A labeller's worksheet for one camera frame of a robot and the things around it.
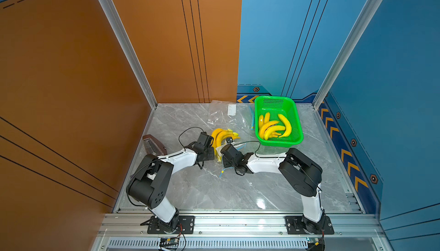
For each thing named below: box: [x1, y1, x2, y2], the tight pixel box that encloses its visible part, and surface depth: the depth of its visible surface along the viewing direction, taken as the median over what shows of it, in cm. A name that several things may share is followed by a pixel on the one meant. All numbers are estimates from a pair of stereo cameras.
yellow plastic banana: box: [258, 111, 286, 140], surface depth 102 cm
